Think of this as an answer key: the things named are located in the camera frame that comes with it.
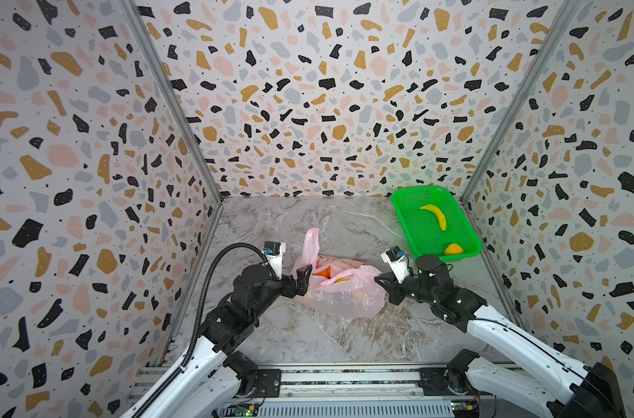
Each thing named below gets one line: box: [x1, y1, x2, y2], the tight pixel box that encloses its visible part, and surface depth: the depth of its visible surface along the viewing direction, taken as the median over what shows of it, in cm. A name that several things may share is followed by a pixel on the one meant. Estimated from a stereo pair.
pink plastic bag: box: [290, 228, 389, 319], surface depth 78 cm
